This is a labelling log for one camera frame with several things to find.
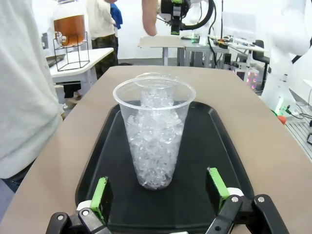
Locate clear plastic cup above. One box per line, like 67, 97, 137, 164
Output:
135, 71, 180, 108
113, 78, 196, 191

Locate person in cream sweater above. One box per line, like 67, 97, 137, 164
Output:
85, 0, 120, 79

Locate person in blue top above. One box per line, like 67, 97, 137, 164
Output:
109, 1, 124, 30

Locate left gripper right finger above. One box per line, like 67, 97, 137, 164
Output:
206, 167, 290, 234

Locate dark rectangular tray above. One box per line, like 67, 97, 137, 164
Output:
45, 54, 67, 68

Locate aluminium frame rail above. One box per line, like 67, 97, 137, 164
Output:
284, 118, 312, 160

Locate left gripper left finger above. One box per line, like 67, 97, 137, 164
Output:
47, 176, 114, 234

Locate white table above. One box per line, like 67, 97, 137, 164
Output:
45, 47, 115, 86

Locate grey metal-leg table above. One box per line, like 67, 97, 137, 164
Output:
138, 36, 187, 67

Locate person's left hand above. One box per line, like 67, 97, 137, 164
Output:
141, 0, 162, 37

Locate cluttered white workbench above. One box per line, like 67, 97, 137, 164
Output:
206, 34, 270, 54

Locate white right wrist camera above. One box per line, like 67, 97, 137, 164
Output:
156, 12, 173, 26

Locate glass tea drink dispenser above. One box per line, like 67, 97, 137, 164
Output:
53, 0, 86, 47

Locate black plastic serving tray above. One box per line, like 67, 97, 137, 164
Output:
75, 100, 255, 234

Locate computer with pink lights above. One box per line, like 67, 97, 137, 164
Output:
245, 70, 260, 91

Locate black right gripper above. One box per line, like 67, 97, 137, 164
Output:
160, 0, 191, 36

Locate person in grey sweatshirt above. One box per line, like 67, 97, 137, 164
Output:
0, 0, 66, 193

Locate black office chair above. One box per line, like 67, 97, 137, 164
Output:
252, 39, 272, 91

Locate black wire dispenser stand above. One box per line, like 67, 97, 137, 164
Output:
53, 31, 91, 72

